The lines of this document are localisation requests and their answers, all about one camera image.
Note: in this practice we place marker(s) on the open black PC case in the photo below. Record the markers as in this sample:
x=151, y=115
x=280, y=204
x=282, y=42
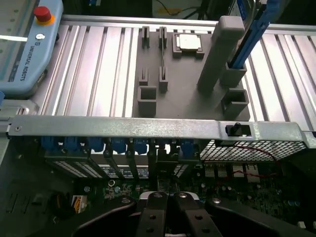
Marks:
x=123, y=126

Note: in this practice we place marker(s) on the green RAM stick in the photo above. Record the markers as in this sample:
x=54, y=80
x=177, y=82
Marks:
x=163, y=54

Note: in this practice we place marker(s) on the red emergency stop button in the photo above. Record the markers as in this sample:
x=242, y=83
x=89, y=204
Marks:
x=43, y=14

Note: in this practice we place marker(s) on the blue card retention clip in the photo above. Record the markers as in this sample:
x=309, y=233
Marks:
x=186, y=148
x=141, y=145
x=96, y=144
x=50, y=144
x=73, y=144
x=119, y=145

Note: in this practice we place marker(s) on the green motherboard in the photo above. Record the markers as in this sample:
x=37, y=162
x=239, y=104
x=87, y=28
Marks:
x=247, y=192

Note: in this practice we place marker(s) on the hard disk with blue caddy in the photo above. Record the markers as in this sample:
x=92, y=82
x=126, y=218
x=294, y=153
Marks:
x=249, y=44

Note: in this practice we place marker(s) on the grey parts rack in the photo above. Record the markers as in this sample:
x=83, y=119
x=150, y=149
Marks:
x=182, y=93

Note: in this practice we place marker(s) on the silver CPU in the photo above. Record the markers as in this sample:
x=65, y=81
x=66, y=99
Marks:
x=189, y=42

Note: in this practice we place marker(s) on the blue teach pendant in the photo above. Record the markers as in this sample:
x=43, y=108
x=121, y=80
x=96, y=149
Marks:
x=27, y=54

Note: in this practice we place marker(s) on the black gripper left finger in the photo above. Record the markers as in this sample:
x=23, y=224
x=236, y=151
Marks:
x=153, y=214

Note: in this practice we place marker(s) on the blue case latch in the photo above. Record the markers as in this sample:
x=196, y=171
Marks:
x=2, y=97

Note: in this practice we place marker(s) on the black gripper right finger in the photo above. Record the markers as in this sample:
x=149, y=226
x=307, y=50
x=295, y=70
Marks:
x=192, y=217

